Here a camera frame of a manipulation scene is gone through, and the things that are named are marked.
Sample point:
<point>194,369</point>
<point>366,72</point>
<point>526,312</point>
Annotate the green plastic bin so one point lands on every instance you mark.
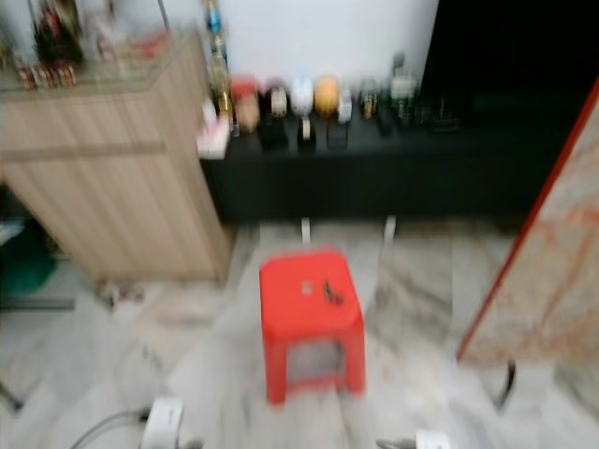
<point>26,262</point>

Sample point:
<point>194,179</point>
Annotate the light wood cabinet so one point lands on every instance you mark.
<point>112,187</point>

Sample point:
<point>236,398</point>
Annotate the small red cup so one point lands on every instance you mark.
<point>26,75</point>
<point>67,72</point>
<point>47,74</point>

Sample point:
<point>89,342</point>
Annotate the black teapot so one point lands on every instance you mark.
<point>59,39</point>

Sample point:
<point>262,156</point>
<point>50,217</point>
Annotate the white figurine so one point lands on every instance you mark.
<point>112,39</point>

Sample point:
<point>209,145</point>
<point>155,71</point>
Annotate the pink tissue box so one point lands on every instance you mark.
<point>213,138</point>

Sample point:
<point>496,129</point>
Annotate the red booklet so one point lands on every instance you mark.
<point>153,45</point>

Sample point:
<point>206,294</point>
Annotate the small gold trophy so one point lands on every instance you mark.
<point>221,94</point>

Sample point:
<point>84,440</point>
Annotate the clear jar with red lid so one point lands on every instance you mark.
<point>245,105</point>

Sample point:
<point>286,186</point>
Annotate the black wallet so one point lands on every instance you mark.
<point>273,136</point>

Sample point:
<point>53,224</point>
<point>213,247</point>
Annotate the blue and gold trophy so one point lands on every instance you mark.
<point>215,23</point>

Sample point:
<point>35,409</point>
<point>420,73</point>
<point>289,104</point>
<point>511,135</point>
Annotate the black mouse head toy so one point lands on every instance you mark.
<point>275,101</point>

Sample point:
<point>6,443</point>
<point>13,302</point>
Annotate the red plastic stool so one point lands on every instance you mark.
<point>290,323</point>

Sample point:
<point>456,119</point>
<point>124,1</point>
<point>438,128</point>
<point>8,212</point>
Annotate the black tape dispenser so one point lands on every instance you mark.
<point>307,136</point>

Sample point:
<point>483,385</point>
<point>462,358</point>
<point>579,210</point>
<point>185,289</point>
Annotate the white round toy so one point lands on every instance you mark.
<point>301,95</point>

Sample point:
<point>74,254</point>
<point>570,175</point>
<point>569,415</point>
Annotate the dark key bunch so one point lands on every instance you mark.
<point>333,292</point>

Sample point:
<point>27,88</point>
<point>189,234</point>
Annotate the small black pouch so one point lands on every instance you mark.
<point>337,136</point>

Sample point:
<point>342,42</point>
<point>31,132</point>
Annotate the yellow bear head toy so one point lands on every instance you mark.
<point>327,95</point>

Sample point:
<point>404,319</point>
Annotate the small panda toy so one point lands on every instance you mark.
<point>345,108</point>

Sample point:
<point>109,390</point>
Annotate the black low console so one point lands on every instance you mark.
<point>365,178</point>

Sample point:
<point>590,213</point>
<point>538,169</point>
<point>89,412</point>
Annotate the grey figure toy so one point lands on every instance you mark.
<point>369,103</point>

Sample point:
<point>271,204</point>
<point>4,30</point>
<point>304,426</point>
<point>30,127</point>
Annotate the green white phone base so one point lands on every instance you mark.
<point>402,90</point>

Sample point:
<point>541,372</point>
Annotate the black television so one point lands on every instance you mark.
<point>505,47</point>

